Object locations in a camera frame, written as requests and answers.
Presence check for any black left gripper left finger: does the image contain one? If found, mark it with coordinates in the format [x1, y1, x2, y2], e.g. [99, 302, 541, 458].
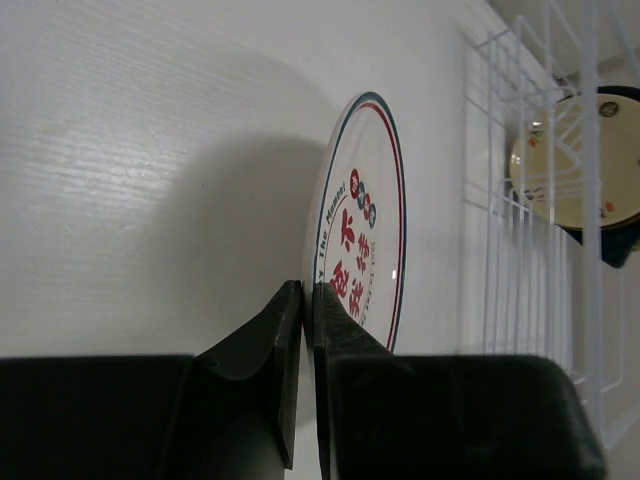
[191, 280, 303, 470]

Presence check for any white wire dish rack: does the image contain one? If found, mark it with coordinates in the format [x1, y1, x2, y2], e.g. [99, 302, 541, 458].
[455, 1, 639, 458]

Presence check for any cream plate with floral marks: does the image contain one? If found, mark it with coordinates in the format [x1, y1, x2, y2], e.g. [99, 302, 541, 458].
[507, 92, 640, 231]

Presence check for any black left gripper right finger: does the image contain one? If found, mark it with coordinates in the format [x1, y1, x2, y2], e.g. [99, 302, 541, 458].
[311, 283, 415, 479]

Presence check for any white plate with red characters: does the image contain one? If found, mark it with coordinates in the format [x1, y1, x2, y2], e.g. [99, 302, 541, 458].
[303, 91, 407, 351]

